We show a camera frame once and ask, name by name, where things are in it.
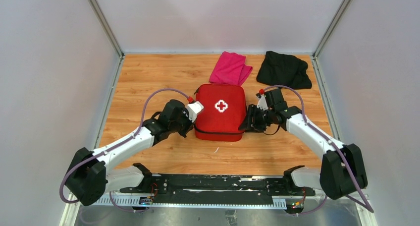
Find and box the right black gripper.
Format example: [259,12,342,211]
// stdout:
[238,104,275,133]

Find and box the red black medicine kit case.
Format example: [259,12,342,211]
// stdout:
[194,84,247,142]

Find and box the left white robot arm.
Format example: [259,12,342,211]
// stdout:
[60,100,204,206]

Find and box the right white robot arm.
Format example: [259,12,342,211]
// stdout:
[238,86,368,200]

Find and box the pink folded cloth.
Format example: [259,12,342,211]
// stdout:
[209,52,253,86]

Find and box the black folded cloth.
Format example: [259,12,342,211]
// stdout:
[256,51,313,90]

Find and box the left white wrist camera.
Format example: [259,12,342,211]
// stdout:
[186,97,204,123]

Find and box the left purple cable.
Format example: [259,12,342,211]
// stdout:
[59,88,191,205]

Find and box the purple cable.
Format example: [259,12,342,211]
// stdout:
[59,88,191,205]
[262,85,375,215]

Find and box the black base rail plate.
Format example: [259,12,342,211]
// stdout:
[120,174,315,207]

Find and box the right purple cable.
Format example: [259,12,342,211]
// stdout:
[262,85,375,215]

